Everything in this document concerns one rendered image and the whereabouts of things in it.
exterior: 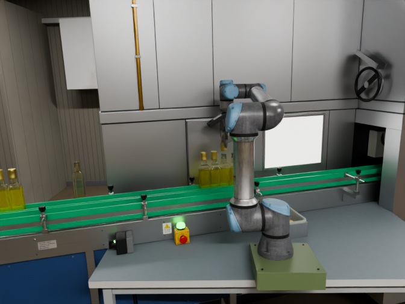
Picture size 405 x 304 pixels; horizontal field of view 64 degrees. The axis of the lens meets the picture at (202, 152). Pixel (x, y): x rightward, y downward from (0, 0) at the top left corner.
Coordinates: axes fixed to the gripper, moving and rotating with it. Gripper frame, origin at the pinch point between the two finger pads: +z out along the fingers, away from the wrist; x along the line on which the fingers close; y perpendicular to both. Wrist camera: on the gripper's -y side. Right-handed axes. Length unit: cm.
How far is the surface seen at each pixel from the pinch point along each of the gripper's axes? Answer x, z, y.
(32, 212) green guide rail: -5, 24, -99
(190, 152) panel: 12.2, 5.2, -16.1
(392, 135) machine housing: -18, -1, 97
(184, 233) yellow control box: -22, 38, -29
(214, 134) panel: 11.9, -4.0, -1.2
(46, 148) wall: 303, 50, -148
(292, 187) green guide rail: -5, 28, 41
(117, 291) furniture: -38, 52, -63
